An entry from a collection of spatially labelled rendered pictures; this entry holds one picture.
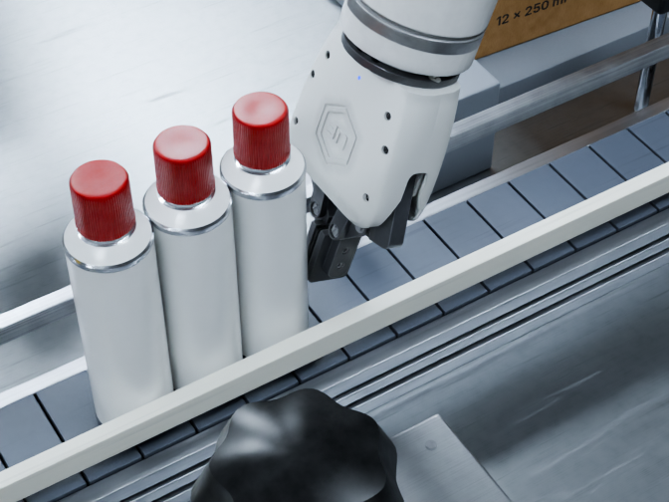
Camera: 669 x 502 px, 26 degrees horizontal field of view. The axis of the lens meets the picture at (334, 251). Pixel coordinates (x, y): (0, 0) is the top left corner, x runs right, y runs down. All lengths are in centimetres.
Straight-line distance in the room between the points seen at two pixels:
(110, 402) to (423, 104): 27
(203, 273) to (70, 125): 40
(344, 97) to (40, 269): 34
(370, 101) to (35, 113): 46
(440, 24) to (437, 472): 28
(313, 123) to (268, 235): 8
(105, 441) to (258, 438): 35
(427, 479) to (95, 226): 27
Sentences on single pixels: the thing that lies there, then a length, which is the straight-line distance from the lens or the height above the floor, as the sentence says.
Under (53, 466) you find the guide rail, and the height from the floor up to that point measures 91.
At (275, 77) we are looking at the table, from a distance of 126.
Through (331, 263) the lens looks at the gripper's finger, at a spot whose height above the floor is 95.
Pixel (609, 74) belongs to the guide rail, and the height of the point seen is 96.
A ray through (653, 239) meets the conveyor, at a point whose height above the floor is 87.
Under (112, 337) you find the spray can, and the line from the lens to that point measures 86.
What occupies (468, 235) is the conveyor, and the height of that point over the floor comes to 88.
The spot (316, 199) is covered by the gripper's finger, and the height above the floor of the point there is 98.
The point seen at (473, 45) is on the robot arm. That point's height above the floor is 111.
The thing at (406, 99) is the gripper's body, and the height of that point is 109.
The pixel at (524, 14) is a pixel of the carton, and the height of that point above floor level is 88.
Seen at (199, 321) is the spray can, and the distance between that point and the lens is 89.
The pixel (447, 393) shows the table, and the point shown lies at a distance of 102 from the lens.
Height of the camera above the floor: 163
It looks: 46 degrees down
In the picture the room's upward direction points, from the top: straight up
